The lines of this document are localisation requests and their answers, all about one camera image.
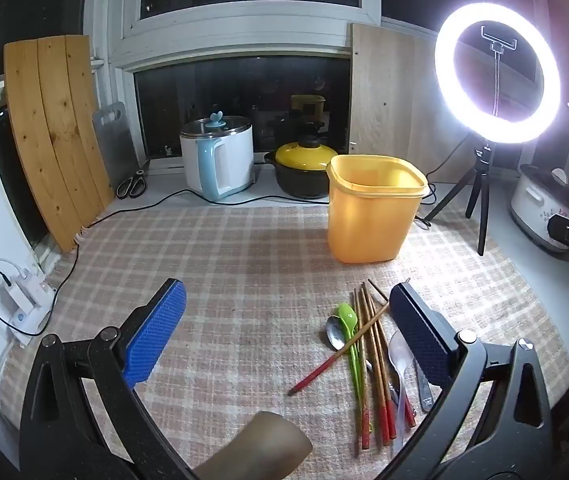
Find white power strip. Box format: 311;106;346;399
0;269;58;337

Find white and blue electric cooker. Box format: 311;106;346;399
180;112;258;204

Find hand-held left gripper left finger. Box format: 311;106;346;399
18;278;200;480

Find black handled scissors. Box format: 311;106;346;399
116;169;149;201

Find metal spoon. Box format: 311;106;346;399
326;314;406;412

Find black power cable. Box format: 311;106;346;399
39;187;330;333

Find black pot with yellow lid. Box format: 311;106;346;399
264;132;339;200

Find checked tablecloth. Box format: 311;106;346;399
2;202;569;480

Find phone holder clip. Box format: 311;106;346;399
481;24;518;117

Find red-tipped wooden chopstick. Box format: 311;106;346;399
354;288;371;450
367;278;390;307
287;303;390;397
364;291;397;442
361;283;386;447

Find black ring light cable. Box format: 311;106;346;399
413;141;471;227

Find white slow cooker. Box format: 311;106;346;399
509;163;569;254

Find grey cutting board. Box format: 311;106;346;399
93;102;141;192

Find light wooden panel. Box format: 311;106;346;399
348;22;471;185

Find pine wooden board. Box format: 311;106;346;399
3;34;115;254

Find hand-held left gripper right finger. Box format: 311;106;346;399
389;282;569;480

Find white window frame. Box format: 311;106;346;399
83;0;440;77

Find black tripod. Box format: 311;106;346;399
417;144;496;257

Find green plastic spoon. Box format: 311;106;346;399
338;302;366;413

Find yellow plastic bin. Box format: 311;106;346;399
326;154;429;265

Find clear plastic spoon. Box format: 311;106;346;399
388;330;418;429

